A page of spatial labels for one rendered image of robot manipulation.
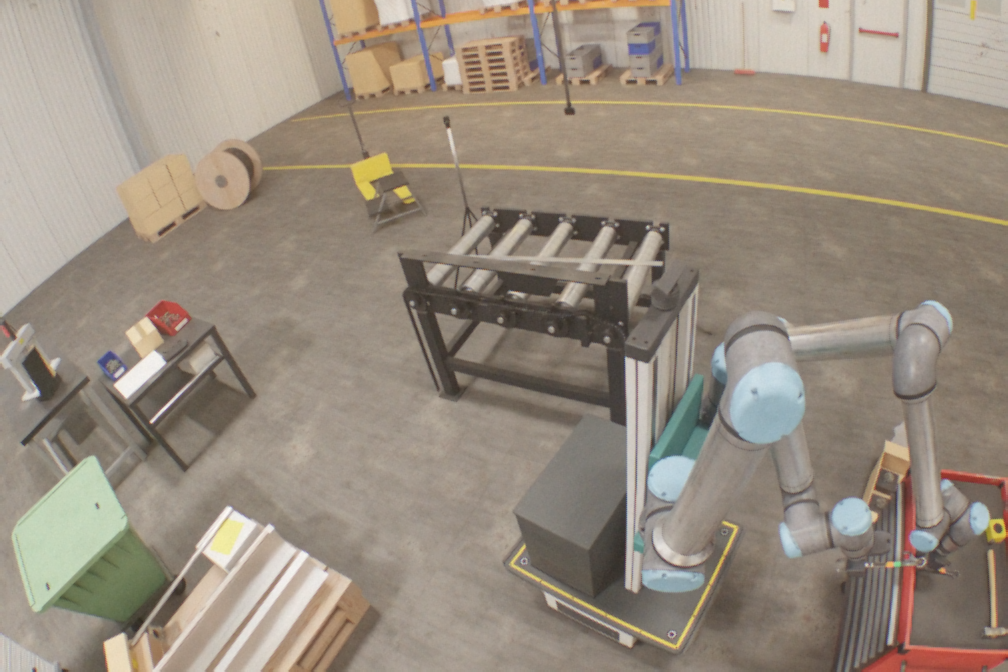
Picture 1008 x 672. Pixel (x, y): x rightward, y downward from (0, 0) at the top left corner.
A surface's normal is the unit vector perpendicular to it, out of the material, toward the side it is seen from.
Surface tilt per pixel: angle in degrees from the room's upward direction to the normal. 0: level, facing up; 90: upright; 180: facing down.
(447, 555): 0
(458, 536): 0
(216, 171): 90
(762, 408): 83
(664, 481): 5
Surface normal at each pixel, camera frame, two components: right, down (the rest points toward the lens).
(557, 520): -0.18, -0.80
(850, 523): -0.48, -0.75
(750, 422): -0.21, 0.50
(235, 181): 0.03, 0.58
